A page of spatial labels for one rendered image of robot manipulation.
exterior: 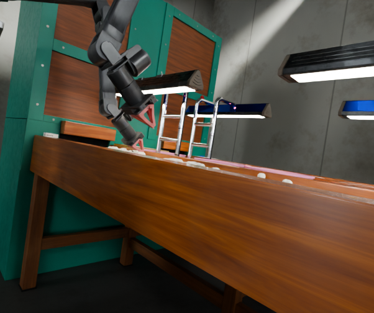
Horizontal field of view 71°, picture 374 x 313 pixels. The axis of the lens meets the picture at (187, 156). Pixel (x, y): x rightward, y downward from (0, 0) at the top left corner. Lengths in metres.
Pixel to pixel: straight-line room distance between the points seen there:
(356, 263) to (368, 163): 2.58
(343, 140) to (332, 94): 0.50
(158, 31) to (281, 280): 1.78
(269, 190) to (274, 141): 2.95
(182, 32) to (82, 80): 0.88
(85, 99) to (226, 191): 1.29
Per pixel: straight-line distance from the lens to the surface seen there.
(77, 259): 1.85
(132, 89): 0.76
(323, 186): 0.84
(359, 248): 0.40
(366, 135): 3.00
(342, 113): 1.31
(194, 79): 1.04
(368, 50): 0.76
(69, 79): 1.63
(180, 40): 2.13
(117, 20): 0.79
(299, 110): 3.30
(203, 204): 0.51
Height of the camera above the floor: 0.80
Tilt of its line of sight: 1 degrees down
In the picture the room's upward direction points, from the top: 8 degrees clockwise
